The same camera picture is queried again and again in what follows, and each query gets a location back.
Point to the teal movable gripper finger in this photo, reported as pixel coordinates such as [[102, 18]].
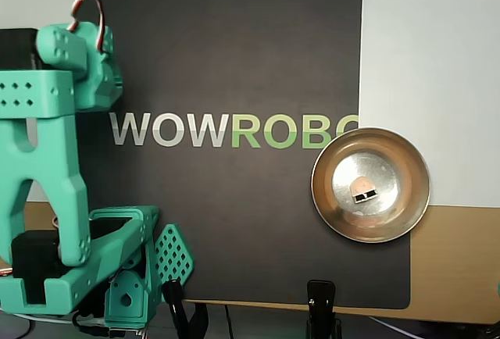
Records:
[[114, 68]]

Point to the teal fixed gripper finger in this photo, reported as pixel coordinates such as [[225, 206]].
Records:
[[118, 88]]

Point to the wooden ball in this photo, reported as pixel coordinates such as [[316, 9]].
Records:
[[361, 186]]

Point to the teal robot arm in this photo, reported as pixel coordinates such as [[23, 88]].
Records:
[[43, 159]]

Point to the metal bowl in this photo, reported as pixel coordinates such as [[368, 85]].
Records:
[[340, 222]]

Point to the black WOWROBO mat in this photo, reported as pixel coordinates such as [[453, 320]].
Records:
[[250, 218]]

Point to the black table clamp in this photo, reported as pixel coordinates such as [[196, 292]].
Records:
[[176, 307]]

